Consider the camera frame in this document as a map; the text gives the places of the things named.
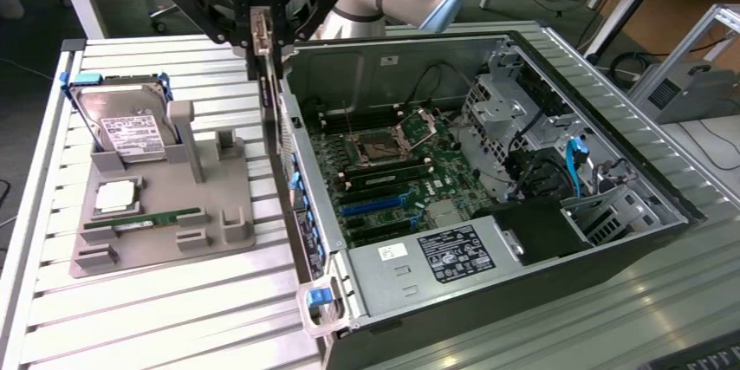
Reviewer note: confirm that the green graphics card black fan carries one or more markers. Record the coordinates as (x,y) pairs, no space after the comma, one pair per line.
(263,32)

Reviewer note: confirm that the black office chair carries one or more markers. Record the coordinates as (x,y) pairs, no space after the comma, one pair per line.
(156,24)

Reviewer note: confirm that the thin metal locking lever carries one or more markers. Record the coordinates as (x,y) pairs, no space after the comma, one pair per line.
(348,121)

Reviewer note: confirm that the silver hard disk blue carrier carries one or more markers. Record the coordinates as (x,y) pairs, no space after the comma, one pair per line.
(127,127)

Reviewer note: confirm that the metal socket cover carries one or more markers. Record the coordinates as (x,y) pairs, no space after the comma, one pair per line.
(411,117)

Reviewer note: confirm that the CPU socket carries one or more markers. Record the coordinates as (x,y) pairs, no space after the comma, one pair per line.
(376,149)

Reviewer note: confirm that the blue slot clip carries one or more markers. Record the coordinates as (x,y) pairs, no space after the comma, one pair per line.
(320,254)
(295,181)
(291,157)
(315,235)
(308,216)

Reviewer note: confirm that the black labelled RAM stick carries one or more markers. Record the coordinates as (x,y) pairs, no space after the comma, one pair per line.
(381,179)

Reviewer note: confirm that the grey parts rack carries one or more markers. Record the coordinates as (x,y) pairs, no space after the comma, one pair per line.
(168,196)

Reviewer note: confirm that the black expansion slot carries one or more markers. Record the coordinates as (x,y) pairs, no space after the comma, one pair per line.
(381,227)
(369,195)
(385,235)

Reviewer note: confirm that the perforated metal disk bay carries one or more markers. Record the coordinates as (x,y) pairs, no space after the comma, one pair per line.
(491,153)

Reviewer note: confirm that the silver CPU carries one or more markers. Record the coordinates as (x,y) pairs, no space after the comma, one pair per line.
(115,196)

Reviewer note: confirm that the green motherboard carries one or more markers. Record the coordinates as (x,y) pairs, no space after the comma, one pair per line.
(445,179)

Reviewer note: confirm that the blue expansion slot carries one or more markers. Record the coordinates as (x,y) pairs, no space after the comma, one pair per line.
(372,206)

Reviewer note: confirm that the green RAM stick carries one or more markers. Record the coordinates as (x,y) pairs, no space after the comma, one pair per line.
(144,219)

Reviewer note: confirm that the silver finned heatsink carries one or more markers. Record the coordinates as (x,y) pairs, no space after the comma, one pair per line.
(445,214)

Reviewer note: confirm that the grey power supply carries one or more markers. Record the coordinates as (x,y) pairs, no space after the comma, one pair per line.
(376,283)

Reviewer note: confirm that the black plastic cover box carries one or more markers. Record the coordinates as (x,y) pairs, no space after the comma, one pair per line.
(537,235)

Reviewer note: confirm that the blue case latch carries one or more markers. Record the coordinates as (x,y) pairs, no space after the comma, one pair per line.
(317,298)

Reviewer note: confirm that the grey metal control box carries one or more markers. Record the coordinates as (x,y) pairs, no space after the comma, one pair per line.
(693,97)

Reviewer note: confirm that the silver metal disk bay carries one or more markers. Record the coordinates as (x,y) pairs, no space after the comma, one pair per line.
(607,222)

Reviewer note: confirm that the black open PC case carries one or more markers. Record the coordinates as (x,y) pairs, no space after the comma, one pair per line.
(577,283)

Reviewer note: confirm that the black keyboard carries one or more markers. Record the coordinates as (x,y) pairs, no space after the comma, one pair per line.
(711,361)

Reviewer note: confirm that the aluminium profile frame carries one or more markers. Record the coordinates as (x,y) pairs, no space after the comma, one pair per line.
(695,36)

